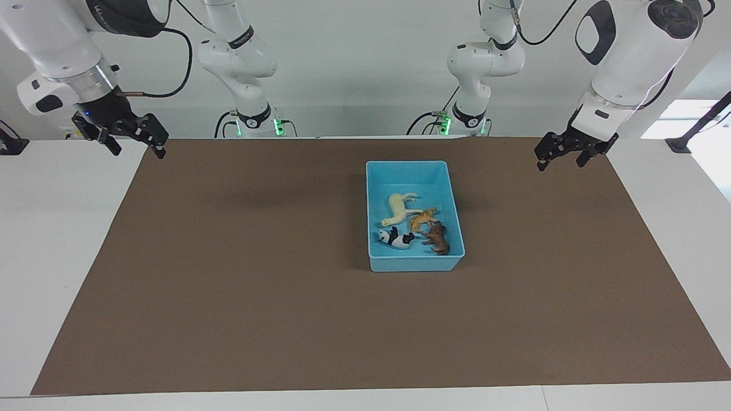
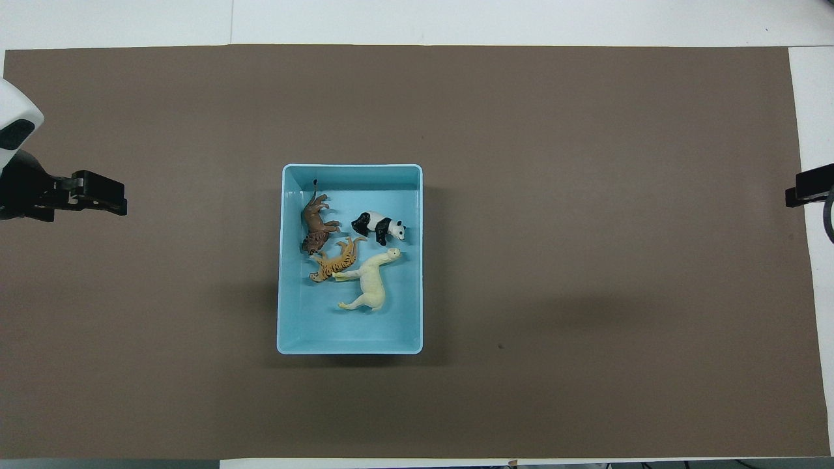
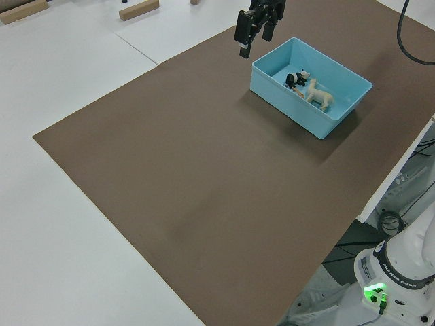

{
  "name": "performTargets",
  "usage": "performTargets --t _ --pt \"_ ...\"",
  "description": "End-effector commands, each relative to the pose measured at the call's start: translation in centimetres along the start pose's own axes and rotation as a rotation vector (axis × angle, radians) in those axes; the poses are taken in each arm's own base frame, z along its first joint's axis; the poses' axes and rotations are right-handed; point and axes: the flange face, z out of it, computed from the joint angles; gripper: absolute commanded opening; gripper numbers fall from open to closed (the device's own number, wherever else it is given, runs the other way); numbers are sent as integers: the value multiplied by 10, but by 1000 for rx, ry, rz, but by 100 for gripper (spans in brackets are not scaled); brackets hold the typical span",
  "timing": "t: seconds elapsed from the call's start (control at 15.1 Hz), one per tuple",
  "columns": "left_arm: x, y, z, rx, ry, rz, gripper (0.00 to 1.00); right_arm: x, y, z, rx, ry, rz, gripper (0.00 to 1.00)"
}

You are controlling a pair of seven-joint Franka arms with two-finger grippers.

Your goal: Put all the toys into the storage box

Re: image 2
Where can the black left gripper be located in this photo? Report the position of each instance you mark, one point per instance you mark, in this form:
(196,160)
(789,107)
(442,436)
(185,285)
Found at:
(26,192)

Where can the brown lion toy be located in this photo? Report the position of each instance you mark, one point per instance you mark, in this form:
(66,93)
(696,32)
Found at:
(316,225)

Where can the orange tiger toy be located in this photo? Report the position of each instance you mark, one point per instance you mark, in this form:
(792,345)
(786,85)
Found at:
(335,264)

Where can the black white panda toy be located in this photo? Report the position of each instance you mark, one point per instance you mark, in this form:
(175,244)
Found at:
(378,226)

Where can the cream llama toy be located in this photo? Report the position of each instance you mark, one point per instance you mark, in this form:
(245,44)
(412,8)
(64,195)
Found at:
(373,283)

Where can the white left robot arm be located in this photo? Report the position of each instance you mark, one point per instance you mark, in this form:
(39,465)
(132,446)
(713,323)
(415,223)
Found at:
(16,104)

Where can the blue plastic storage box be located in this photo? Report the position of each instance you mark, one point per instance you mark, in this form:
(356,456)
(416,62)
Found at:
(352,329)

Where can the brown table mat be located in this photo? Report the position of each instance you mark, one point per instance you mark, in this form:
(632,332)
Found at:
(586,293)

